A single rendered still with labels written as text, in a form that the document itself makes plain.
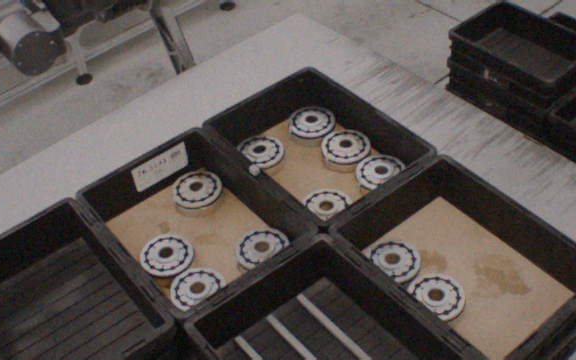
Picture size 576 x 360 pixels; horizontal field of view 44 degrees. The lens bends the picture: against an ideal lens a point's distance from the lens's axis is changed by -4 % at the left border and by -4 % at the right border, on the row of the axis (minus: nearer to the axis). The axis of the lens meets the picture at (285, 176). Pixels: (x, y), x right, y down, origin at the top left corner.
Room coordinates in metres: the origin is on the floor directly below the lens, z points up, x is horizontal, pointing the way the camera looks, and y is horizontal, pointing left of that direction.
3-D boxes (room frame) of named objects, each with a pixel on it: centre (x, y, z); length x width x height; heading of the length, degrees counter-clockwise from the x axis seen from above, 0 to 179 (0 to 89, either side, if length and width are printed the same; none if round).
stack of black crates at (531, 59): (1.89, -0.79, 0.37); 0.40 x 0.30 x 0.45; 36
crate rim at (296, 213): (0.97, 0.18, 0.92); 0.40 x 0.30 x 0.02; 34
